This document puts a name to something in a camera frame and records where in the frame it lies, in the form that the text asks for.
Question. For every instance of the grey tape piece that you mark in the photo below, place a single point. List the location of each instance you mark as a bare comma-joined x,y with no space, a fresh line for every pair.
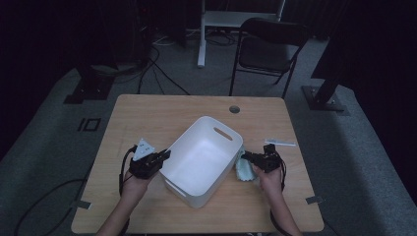
314,199
81,205

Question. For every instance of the white desk frame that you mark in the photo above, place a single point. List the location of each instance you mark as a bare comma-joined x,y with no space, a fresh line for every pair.
229,18

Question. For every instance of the white plastic storage bin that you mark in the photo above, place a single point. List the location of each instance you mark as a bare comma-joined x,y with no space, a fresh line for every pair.
201,164

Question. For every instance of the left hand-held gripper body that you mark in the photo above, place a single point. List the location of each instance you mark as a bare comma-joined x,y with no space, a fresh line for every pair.
144,167

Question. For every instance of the black folding chair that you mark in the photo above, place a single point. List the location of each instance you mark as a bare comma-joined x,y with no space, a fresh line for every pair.
267,52

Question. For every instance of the light blue cleaning cloth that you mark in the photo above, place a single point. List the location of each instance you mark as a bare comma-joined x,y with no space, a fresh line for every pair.
245,170

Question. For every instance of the black metal stand base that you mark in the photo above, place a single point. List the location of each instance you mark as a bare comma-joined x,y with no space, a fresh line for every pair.
91,88
323,100

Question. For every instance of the person's right hand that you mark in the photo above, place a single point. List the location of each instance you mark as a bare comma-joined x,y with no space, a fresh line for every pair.
270,183

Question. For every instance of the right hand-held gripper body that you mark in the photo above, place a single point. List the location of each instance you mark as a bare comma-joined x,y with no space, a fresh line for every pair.
269,160

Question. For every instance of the person's left hand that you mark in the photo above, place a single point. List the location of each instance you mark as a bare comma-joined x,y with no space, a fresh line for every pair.
136,188

